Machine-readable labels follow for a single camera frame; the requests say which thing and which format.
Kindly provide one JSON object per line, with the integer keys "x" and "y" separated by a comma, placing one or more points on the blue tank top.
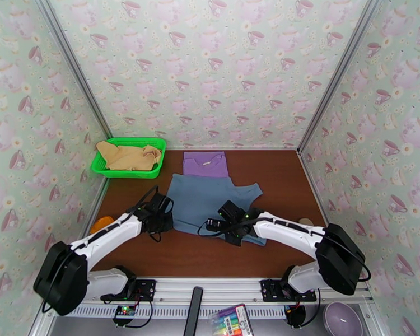
{"x": 199, "y": 202}

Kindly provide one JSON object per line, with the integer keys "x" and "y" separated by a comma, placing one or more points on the green plastic basket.
{"x": 126, "y": 174}

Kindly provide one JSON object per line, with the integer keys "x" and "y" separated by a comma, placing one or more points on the purple t-shirt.
{"x": 203, "y": 163}

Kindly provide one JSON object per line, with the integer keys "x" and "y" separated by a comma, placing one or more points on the beige garment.
{"x": 129, "y": 158}

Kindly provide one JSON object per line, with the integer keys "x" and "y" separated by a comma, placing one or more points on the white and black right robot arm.
{"x": 290, "y": 233}

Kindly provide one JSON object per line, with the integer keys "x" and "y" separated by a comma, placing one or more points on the orange-lidded white container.
{"x": 99, "y": 224}

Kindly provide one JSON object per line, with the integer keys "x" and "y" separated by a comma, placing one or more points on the tan oblong wooden block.
{"x": 306, "y": 222}

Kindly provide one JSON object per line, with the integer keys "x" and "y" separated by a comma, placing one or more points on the small circuit board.
{"x": 126, "y": 310}

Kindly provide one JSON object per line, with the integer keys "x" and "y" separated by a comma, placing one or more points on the pack of coloured markers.
{"x": 231, "y": 322}

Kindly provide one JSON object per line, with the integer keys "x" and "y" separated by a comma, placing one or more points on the purple bowl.
{"x": 343, "y": 319}

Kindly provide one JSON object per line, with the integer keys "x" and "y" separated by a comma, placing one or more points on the aluminium side rail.
{"x": 98, "y": 195}
{"x": 316, "y": 188}

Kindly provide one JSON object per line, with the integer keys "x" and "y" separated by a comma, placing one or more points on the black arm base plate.
{"x": 147, "y": 289}
{"x": 267, "y": 291}

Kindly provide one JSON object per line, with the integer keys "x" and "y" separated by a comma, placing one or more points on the aluminium front frame rail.
{"x": 231, "y": 289}

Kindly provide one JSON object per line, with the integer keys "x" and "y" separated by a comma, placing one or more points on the black upright post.
{"x": 193, "y": 310}

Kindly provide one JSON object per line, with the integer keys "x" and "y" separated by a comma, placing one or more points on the aluminium corner post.
{"x": 343, "y": 65}
{"x": 75, "y": 65}

